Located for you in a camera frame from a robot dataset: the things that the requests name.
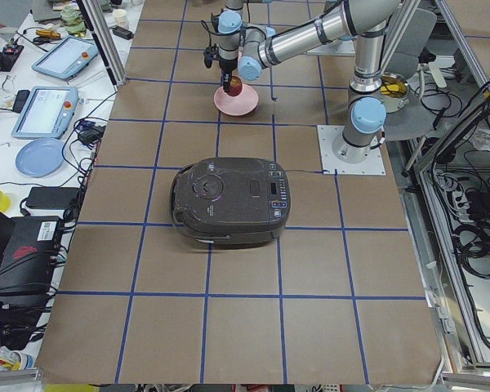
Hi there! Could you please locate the lower teach pendant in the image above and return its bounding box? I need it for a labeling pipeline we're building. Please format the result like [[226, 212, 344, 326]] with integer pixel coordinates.
[[11, 86, 78, 140]]

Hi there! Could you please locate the upper teach pendant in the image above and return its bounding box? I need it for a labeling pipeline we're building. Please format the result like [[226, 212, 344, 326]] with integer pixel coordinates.
[[31, 36, 99, 80]]

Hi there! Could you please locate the dark grey rice cooker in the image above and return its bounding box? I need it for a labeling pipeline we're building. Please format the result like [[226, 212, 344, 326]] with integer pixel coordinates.
[[169, 157, 291, 246]]

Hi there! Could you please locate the teach pendant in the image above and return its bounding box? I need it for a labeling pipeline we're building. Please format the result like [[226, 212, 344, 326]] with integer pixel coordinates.
[[31, 36, 99, 80], [11, 86, 78, 140]]

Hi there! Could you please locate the pink plate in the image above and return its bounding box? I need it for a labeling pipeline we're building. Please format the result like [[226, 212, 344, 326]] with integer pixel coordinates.
[[213, 84, 259, 117]]

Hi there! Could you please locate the light blue plate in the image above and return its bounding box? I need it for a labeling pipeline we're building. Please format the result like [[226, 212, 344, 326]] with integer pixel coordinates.
[[16, 138, 64, 178]]

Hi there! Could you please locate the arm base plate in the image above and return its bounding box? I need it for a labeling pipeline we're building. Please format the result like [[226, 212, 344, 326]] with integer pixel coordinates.
[[317, 125, 385, 176]]

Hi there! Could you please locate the red apple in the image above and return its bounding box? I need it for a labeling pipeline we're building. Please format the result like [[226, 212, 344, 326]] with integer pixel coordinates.
[[228, 76, 243, 96]]

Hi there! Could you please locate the white chair with steel bowl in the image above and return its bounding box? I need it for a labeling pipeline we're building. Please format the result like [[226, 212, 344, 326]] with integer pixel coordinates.
[[381, 7, 440, 142]]

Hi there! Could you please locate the black power adapter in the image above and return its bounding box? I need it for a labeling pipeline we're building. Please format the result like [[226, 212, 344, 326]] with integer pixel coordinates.
[[20, 186, 78, 216]]

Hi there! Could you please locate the aluminium frame post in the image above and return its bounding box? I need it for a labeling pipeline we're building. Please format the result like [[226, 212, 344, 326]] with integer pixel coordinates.
[[77, 0, 127, 87]]

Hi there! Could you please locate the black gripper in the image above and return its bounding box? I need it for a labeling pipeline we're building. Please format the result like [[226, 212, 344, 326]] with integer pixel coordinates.
[[220, 60, 235, 91]]

